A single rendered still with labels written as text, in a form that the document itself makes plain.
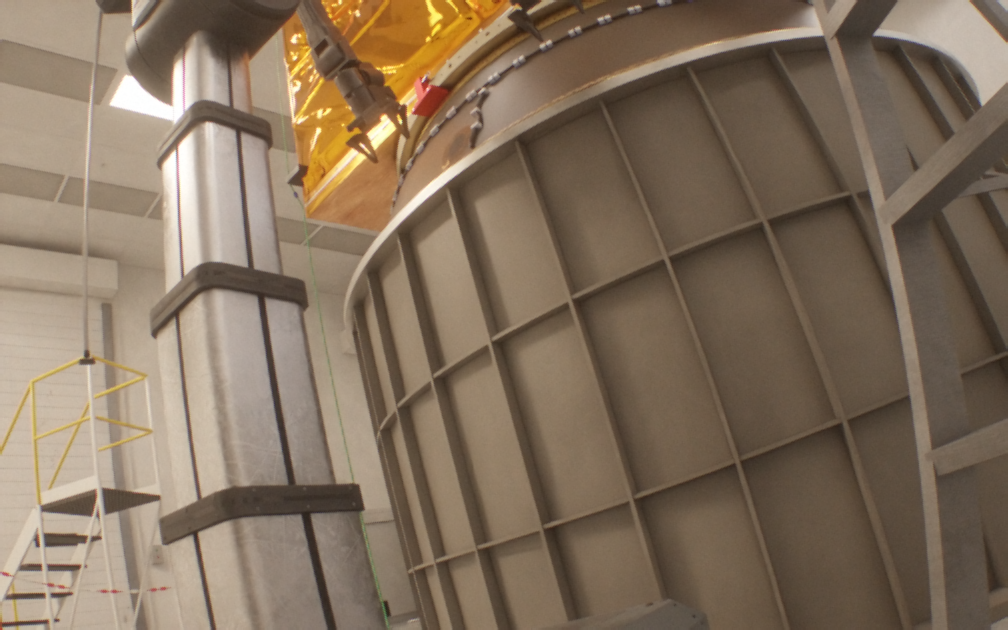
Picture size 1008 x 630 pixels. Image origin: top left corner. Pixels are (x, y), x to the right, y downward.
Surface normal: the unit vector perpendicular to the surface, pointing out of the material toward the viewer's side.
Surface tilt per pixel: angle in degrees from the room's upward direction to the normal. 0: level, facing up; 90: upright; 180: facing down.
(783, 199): 90
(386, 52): 88
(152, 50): 132
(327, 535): 90
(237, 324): 90
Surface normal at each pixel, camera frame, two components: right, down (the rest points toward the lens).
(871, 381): -0.19, -0.32
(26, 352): 0.68, -0.43
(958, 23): -0.68, -0.10
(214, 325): 0.09, -0.40
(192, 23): -0.15, 0.65
